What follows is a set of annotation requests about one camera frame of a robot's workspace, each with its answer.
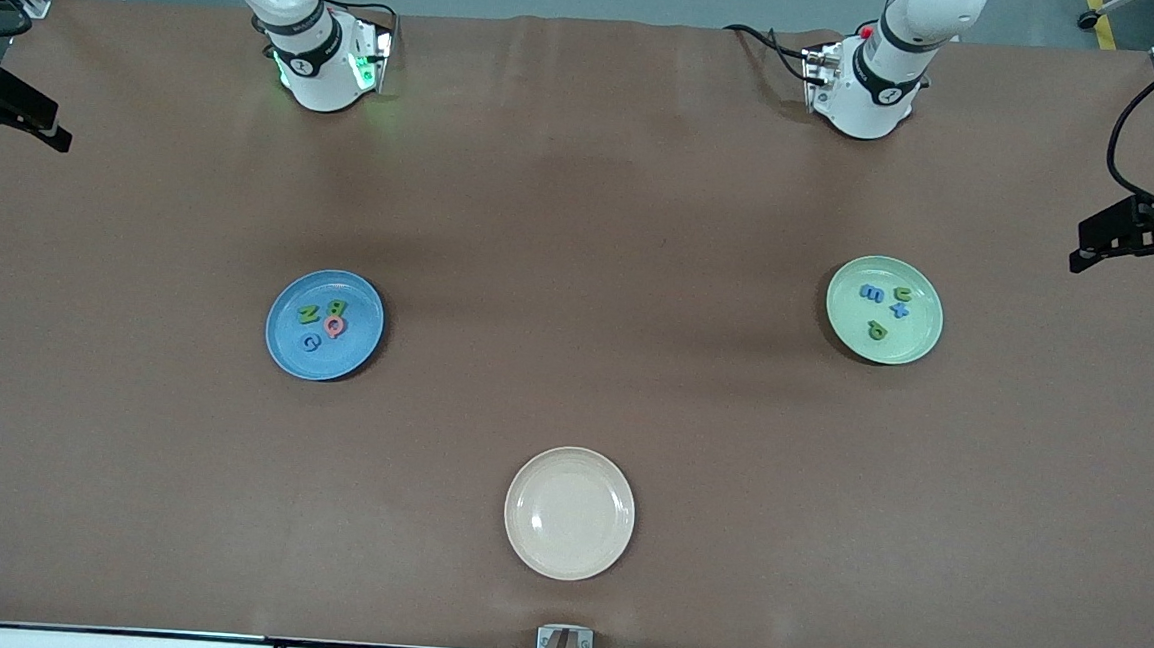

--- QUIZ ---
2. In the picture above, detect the grey base connector bracket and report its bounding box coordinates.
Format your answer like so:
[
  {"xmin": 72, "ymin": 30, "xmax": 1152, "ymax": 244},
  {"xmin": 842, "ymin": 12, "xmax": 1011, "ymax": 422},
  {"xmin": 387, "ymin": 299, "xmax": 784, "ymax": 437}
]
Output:
[
  {"xmin": 798, "ymin": 41, "xmax": 848, "ymax": 117},
  {"xmin": 347, "ymin": 26, "xmax": 398, "ymax": 95}
]

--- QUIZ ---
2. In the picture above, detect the black base power cable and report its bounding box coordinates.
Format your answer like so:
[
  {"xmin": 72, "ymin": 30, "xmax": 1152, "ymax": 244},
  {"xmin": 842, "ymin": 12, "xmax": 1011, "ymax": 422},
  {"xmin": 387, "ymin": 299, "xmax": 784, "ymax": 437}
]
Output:
[{"xmin": 720, "ymin": 22, "xmax": 828, "ymax": 85}]

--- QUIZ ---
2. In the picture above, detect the green plate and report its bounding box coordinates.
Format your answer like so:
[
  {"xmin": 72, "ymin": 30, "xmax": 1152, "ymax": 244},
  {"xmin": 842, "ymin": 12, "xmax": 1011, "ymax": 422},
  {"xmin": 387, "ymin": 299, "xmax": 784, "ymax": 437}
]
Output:
[{"xmin": 822, "ymin": 253, "xmax": 949, "ymax": 369}]

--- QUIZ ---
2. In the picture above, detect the cream plate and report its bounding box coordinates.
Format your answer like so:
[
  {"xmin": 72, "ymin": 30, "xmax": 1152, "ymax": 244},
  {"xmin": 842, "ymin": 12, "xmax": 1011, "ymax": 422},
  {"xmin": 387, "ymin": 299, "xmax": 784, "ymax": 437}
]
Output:
[{"xmin": 499, "ymin": 443, "xmax": 640, "ymax": 586}]

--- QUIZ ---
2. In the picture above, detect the brown table mat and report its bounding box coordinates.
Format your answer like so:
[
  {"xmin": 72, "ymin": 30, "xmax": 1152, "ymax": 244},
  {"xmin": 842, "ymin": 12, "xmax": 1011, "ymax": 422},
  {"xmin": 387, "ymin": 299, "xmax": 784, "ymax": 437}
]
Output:
[{"xmin": 0, "ymin": 0, "xmax": 1154, "ymax": 648}]

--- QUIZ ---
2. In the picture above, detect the blue plate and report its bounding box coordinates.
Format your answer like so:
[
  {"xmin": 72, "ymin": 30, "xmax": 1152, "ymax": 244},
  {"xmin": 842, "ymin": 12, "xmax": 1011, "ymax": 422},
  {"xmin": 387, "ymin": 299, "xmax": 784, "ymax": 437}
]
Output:
[{"xmin": 262, "ymin": 265, "xmax": 389, "ymax": 386}]

